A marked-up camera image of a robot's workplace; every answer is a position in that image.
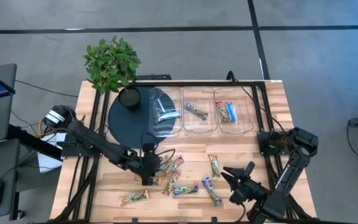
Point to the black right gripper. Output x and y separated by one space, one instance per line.
250 188

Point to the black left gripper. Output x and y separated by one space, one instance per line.
149 165

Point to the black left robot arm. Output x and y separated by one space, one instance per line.
94 140

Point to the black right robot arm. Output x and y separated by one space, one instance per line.
294 168

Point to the black table clamp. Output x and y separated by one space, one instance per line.
214 220
134 220

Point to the white paper sheet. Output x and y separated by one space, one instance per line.
49 165

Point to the green plant with black pot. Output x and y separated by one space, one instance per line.
111 65

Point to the black desk beam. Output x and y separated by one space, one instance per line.
35 143

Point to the black caster wheel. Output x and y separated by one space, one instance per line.
21 214

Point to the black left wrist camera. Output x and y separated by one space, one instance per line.
149 147

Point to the black bracket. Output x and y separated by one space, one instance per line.
152 76

